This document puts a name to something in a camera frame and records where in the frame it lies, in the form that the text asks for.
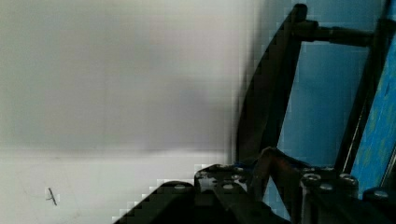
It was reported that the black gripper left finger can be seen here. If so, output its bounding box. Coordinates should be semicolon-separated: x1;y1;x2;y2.
247;147;311;224

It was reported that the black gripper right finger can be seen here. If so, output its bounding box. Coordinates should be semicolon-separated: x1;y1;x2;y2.
362;188;396;218

